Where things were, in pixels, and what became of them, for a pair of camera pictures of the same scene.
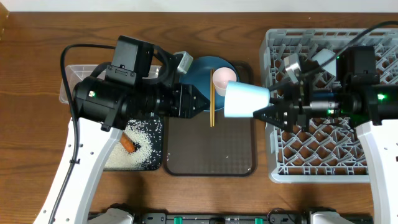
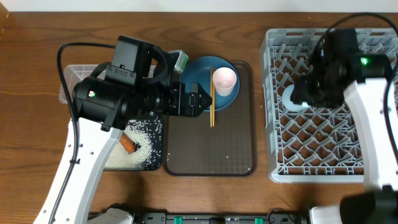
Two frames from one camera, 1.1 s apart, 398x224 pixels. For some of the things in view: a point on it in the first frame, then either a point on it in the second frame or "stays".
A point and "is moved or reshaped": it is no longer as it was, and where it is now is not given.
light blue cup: [242, 99] is moved or reshaped
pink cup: [221, 78] stays
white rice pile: [148, 134] stays
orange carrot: [126, 142] stays
